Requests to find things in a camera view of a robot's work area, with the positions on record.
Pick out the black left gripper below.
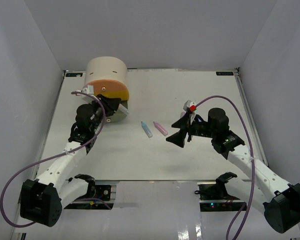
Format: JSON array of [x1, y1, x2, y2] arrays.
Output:
[[89, 94, 122, 133]]

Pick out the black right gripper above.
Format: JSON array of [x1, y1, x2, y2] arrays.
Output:
[[166, 112, 217, 148]]

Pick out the grey bottom drawer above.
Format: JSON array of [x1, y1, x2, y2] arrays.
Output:
[[106, 101, 128, 123]]

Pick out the yellow drawer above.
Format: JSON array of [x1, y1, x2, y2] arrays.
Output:
[[100, 90, 130, 101]]

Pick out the orange top drawer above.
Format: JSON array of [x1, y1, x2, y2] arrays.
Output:
[[86, 79, 128, 94]]

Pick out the blue highlighter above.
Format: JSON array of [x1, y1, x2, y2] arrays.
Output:
[[141, 121, 153, 139]]

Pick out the orange capped clear highlighter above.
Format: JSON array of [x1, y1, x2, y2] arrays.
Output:
[[118, 104, 129, 116]]

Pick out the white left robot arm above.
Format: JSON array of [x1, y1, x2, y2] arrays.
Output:
[[20, 94, 122, 227]]

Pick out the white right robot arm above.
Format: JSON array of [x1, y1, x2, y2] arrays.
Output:
[[166, 108, 300, 234]]

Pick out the pink highlighter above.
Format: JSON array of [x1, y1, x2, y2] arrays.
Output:
[[153, 121, 168, 136]]

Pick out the beige cylindrical drawer organizer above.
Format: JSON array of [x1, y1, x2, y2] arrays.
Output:
[[84, 56, 128, 85]]

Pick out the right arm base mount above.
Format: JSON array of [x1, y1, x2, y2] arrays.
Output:
[[194, 172, 245, 213]]

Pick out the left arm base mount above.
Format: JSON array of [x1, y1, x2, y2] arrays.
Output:
[[65, 184, 116, 210]]

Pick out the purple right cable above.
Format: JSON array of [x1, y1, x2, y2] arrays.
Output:
[[194, 95, 256, 240]]

